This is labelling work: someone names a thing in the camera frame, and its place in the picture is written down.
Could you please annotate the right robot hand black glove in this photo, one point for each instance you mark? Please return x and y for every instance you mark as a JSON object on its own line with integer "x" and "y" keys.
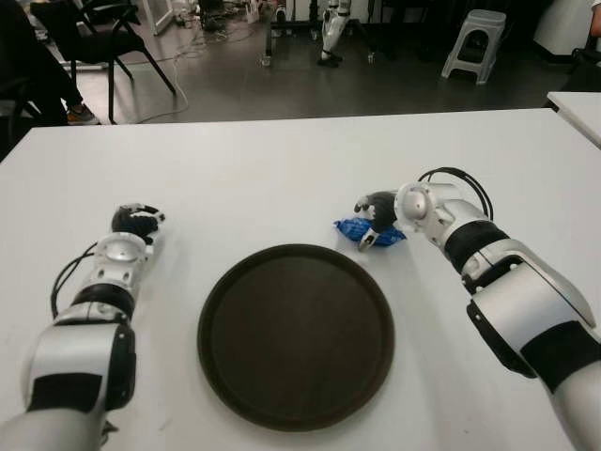
{"x": 385, "y": 209}

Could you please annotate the black wheeled metal frame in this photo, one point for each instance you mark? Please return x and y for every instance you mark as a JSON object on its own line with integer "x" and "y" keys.
{"x": 268, "y": 42}

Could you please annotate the person in black trousers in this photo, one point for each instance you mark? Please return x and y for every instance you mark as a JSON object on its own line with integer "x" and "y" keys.
{"x": 28, "y": 70}

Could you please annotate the grey plastic stool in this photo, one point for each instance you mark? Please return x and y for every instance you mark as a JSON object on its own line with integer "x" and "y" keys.
{"x": 483, "y": 19}

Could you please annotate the white neighbouring table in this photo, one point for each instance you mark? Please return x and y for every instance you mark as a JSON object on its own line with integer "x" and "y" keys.
{"x": 580, "y": 113}

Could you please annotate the black metal-legged chair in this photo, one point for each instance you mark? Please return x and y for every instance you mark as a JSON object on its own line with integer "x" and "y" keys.
{"x": 112, "y": 44}

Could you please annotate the white framed panel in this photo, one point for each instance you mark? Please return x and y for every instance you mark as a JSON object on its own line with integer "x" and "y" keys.
{"x": 162, "y": 16}

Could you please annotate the blue Oreo cookie packet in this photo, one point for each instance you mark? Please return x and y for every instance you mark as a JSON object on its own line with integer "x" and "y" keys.
{"x": 352, "y": 229}

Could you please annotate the black padded chair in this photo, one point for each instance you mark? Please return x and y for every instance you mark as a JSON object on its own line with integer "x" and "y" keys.
{"x": 584, "y": 70}

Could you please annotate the white humanoid robot leg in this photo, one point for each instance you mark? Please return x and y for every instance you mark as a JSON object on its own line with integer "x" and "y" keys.
{"x": 331, "y": 33}

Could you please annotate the left robot arm silver black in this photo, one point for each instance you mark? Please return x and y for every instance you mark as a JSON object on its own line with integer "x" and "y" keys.
{"x": 80, "y": 347}

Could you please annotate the small white bag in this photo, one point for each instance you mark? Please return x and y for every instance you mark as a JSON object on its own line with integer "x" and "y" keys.
{"x": 253, "y": 11}

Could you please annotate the right robot arm silver black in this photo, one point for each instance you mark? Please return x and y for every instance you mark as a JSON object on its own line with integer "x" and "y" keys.
{"x": 516, "y": 291}

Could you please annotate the left robot hand black glove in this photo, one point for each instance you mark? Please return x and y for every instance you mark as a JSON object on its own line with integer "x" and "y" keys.
{"x": 131, "y": 221}

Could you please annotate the round dark brown tray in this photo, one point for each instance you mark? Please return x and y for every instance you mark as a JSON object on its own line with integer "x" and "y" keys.
{"x": 296, "y": 338}

